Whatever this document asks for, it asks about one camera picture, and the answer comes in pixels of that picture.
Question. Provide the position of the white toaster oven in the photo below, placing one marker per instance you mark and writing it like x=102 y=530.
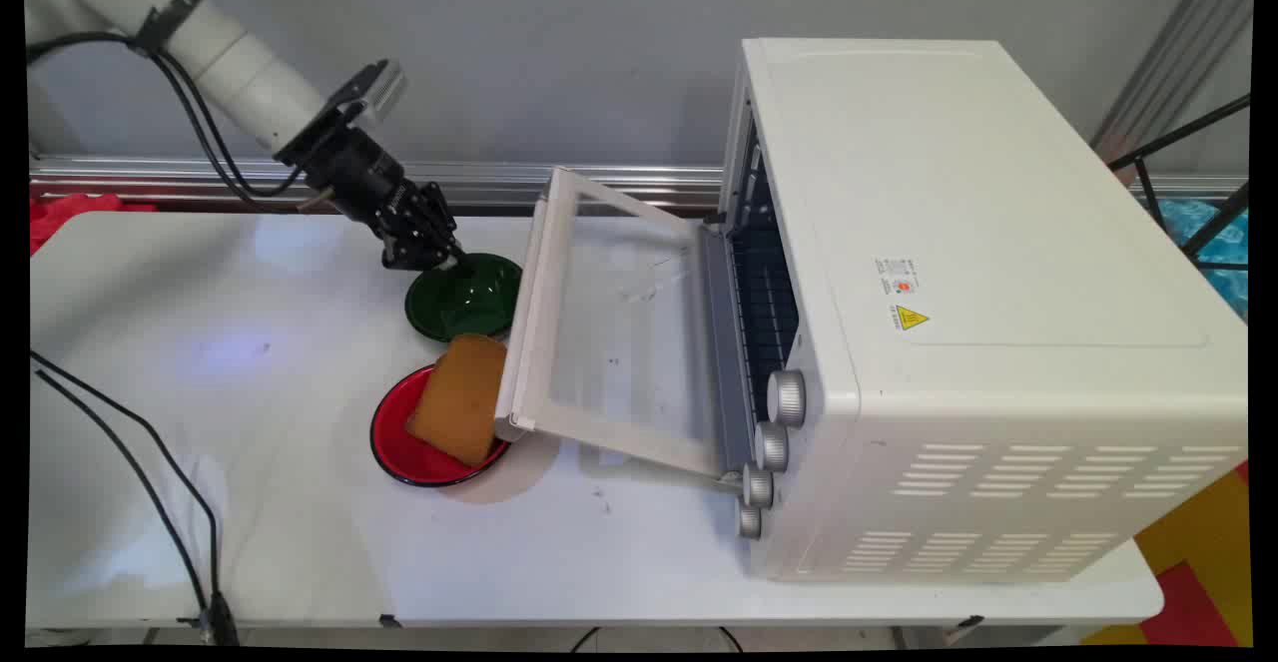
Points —
x=998 y=323

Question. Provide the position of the black metal rack frame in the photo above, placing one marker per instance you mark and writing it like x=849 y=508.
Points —
x=1188 y=188

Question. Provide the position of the aluminium frame rail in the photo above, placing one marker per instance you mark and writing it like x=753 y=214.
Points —
x=200 y=183

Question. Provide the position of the red plate with black rim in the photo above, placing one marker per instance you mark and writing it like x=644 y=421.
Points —
x=405 y=439

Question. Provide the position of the red cloth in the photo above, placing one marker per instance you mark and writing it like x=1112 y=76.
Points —
x=70 y=215

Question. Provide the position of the dark green bowl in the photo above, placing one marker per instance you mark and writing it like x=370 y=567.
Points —
x=465 y=295

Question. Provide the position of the silver oven knob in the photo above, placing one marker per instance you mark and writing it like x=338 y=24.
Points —
x=749 y=520
x=788 y=397
x=772 y=445
x=758 y=485

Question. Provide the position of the blue plastic wrap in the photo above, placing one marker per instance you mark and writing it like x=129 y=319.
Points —
x=1223 y=248

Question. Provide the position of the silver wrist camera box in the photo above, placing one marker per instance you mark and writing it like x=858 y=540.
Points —
x=373 y=88

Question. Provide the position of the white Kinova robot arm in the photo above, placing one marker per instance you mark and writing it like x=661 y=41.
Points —
x=226 y=60

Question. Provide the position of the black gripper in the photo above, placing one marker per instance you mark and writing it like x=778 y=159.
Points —
x=362 y=176

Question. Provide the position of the brown toast slice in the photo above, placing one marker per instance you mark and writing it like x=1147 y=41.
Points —
x=461 y=398

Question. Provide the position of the glass oven door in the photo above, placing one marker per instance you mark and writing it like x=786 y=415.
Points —
x=619 y=332

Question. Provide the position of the yellow warning sticker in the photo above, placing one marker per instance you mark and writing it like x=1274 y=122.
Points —
x=911 y=318

